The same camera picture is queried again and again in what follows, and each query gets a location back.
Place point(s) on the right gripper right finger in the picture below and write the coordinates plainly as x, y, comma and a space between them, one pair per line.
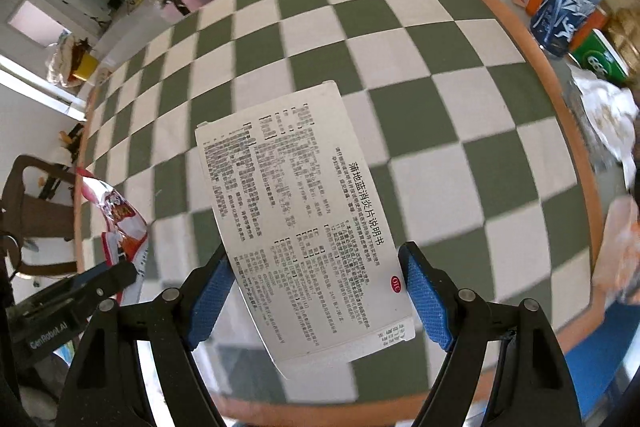
532, 384

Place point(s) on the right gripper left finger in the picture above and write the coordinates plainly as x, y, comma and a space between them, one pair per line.
105, 386

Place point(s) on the white medicine box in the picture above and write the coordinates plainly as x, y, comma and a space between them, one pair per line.
305, 231

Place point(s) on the blue folder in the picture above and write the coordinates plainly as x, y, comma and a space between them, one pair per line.
594, 363

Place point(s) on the dark wooden chair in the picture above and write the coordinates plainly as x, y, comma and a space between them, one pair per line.
29, 217

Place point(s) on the red white snack wrapper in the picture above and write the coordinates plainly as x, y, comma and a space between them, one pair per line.
126, 237

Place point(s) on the orange white tissue pack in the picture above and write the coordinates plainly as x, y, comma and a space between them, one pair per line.
617, 268

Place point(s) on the green white checkered table mat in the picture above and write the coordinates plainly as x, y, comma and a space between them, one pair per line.
461, 118

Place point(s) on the yellow bin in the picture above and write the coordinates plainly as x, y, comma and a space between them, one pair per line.
85, 68

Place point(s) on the crumpled white tissue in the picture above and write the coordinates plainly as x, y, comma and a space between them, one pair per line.
611, 113

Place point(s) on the green cigarette box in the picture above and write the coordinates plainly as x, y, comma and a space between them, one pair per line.
595, 53

